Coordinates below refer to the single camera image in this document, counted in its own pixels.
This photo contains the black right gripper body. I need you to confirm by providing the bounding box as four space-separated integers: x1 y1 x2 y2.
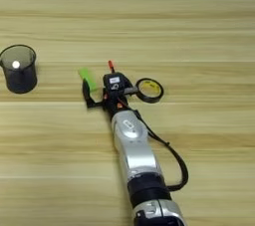
86 86 140 118

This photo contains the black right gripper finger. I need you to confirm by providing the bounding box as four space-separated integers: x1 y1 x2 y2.
82 78 97 104

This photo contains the green rectangular eraser block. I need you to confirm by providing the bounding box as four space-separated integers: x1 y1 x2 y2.
78 67 99 93

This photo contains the red and black marker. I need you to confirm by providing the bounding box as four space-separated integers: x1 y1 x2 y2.
107 59 117 75

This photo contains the black tape roll yellow core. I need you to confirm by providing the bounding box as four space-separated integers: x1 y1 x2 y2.
134 77 165 105

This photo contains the black mesh pen cup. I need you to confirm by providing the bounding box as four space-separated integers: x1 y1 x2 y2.
0 44 38 95

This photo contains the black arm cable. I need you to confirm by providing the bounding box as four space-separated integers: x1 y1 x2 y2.
131 108 190 192

